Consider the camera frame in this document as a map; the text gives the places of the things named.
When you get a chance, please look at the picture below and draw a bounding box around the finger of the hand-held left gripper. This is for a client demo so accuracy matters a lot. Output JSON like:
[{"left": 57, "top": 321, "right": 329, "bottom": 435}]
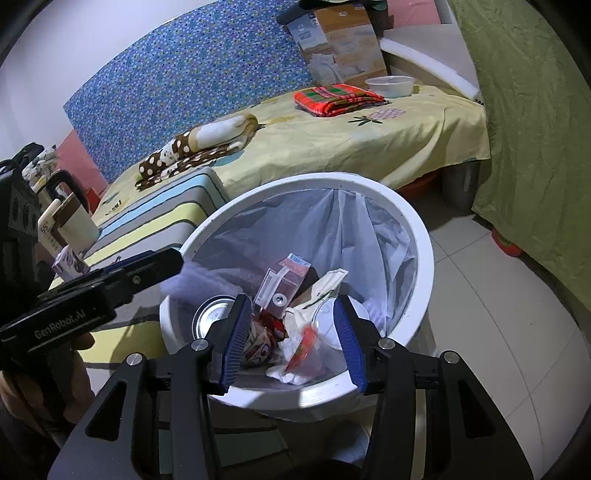
[{"left": 46, "top": 248, "right": 185, "bottom": 306}]

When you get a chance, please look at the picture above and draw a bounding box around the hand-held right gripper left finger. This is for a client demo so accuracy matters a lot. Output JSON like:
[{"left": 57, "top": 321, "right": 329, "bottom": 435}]
[{"left": 48, "top": 293, "right": 253, "bottom": 480}]

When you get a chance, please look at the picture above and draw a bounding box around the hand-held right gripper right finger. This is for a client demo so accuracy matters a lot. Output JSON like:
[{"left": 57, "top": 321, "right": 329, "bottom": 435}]
[{"left": 332, "top": 294, "right": 535, "bottom": 480}]

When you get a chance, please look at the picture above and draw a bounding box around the clear plastic cup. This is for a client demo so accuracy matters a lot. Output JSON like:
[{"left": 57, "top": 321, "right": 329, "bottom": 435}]
[{"left": 311, "top": 295, "right": 371, "bottom": 352}]

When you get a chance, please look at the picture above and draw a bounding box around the red snack wrapper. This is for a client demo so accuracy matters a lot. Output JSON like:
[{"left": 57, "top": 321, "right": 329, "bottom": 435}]
[{"left": 285, "top": 323, "right": 320, "bottom": 374}]

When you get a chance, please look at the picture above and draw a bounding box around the small white foam net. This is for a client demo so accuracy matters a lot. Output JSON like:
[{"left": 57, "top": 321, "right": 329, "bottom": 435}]
[{"left": 159, "top": 265, "right": 223, "bottom": 306}]

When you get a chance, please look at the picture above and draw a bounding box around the red and white carton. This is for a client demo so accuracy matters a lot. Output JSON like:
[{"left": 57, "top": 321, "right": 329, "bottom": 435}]
[{"left": 253, "top": 252, "right": 312, "bottom": 320}]

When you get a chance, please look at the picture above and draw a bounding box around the white round trash bin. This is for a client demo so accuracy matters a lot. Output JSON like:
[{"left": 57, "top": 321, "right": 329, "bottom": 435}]
[{"left": 159, "top": 172, "right": 435, "bottom": 422}]

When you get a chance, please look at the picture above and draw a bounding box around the clear plastic bin liner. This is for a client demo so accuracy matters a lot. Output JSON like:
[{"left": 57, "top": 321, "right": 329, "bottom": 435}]
[{"left": 178, "top": 185, "right": 423, "bottom": 384}]

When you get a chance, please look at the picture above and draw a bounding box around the person's left hand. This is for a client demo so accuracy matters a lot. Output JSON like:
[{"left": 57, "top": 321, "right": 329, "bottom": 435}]
[{"left": 0, "top": 332, "right": 96, "bottom": 428}]

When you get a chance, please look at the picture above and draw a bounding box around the small white carton box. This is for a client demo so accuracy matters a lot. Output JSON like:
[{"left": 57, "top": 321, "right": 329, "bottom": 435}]
[{"left": 51, "top": 244, "right": 92, "bottom": 282}]

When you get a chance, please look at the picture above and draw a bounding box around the white plastic bottle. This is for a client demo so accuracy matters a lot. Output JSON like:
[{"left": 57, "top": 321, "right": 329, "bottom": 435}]
[{"left": 38, "top": 198, "right": 66, "bottom": 251}]

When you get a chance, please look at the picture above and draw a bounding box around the striped tablecloth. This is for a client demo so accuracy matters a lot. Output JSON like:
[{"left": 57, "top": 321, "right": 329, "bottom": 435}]
[{"left": 44, "top": 167, "right": 230, "bottom": 370}]

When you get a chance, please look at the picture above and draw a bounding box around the pineapple print bundle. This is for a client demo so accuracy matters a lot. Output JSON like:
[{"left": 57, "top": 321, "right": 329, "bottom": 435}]
[{"left": 22, "top": 147, "right": 59, "bottom": 182}]

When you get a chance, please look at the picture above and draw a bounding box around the brown polka dot blanket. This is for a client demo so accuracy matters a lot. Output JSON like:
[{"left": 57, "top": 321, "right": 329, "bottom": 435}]
[{"left": 135, "top": 113, "right": 260, "bottom": 191}]

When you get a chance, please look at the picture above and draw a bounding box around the black bag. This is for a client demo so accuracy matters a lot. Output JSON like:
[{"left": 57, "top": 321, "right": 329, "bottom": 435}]
[{"left": 8, "top": 142, "right": 45, "bottom": 163}]

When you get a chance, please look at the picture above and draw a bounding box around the red basin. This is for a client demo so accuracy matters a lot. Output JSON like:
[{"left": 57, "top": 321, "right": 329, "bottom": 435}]
[{"left": 396, "top": 172, "right": 445, "bottom": 195}]

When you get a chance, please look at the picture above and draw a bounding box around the red floor object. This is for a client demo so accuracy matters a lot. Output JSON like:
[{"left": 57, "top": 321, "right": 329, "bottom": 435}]
[{"left": 491, "top": 227, "right": 526, "bottom": 258}]

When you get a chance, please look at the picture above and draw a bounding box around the grey storage container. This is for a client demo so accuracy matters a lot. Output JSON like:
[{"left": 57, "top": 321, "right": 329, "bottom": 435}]
[{"left": 442, "top": 158, "right": 482, "bottom": 214}]

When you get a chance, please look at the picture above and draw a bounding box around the blue patterned headboard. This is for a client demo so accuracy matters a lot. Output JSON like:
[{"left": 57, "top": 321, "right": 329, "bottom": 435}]
[{"left": 62, "top": 0, "right": 319, "bottom": 183}]

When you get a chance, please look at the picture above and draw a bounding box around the bed with yellow sheet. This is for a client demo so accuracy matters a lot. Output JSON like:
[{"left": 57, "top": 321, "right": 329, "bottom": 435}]
[{"left": 95, "top": 82, "right": 491, "bottom": 217}]

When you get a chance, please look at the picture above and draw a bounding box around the red plaid cloth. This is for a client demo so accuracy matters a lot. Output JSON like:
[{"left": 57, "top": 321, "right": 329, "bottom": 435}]
[{"left": 294, "top": 83, "right": 386, "bottom": 119}]

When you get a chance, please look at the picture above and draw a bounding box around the white plastic bowl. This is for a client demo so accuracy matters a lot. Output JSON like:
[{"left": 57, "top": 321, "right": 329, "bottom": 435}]
[{"left": 365, "top": 75, "right": 415, "bottom": 99}]

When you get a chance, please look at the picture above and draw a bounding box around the white foam board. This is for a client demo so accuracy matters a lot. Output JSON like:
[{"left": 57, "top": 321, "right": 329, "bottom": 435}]
[{"left": 379, "top": 25, "right": 481, "bottom": 99}]

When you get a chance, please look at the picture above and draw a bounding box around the brown cardboard box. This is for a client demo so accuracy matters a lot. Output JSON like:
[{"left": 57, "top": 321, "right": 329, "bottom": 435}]
[{"left": 286, "top": 4, "right": 389, "bottom": 89}]

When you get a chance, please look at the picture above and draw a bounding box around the steel kettle with black handle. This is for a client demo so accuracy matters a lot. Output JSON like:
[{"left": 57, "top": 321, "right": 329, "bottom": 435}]
[{"left": 36, "top": 169, "right": 92, "bottom": 217}]

